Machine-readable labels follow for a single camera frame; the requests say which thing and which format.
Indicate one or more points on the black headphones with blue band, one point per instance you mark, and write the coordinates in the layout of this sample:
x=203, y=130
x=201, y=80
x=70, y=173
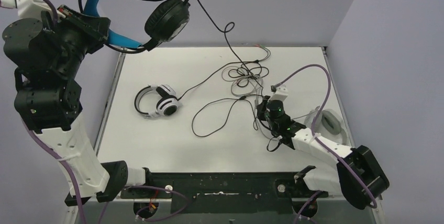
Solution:
x=139, y=25

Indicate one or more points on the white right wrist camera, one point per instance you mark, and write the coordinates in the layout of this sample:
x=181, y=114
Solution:
x=279, y=92

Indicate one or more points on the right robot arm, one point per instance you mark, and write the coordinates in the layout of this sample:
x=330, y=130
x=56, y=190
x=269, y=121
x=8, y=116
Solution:
x=357, y=175

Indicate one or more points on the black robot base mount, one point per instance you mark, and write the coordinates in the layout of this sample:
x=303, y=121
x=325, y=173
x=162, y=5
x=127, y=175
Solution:
x=224, y=193

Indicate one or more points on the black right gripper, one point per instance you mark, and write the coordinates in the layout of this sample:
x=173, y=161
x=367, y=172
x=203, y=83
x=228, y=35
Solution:
x=262, y=108

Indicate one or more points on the grey white headphones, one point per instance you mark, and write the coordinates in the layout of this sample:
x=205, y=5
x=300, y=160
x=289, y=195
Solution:
x=328, y=122

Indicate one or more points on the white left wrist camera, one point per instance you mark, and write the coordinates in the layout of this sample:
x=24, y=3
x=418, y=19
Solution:
x=33, y=9

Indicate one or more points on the white and black headphones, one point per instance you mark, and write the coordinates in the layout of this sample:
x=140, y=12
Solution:
x=167, y=105

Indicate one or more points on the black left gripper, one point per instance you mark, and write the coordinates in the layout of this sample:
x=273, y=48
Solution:
x=88, y=23

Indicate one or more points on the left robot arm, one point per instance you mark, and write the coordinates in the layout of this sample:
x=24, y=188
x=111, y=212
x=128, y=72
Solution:
x=48, y=55

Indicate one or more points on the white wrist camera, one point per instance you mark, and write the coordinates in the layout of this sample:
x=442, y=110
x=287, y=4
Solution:
x=279, y=92
x=33, y=9

